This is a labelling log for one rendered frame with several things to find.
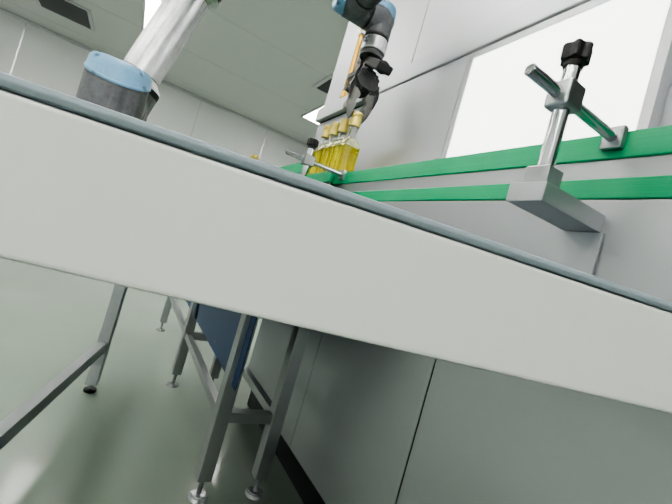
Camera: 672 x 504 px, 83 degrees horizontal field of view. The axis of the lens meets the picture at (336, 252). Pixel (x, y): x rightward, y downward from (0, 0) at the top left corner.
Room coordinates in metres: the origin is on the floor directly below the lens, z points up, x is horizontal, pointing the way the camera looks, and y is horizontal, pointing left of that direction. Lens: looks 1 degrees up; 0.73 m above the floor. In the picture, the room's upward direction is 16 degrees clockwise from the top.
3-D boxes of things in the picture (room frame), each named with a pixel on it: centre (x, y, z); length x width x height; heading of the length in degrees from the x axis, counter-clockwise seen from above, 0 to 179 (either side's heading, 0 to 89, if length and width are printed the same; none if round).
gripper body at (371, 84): (1.14, 0.06, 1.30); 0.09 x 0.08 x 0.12; 27
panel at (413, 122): (0.95, -0.19, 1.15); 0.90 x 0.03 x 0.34; 29
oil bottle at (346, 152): (1.11, 0.05, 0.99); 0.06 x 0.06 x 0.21; 29
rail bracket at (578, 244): (0.39, -0.20, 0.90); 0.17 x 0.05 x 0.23; 119
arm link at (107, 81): (0.77, 0.52, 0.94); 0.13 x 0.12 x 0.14; 27
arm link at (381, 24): (1.13, 0.06, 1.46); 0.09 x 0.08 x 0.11; 117
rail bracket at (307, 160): (0.95, 0.11, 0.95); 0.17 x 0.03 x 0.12; 119
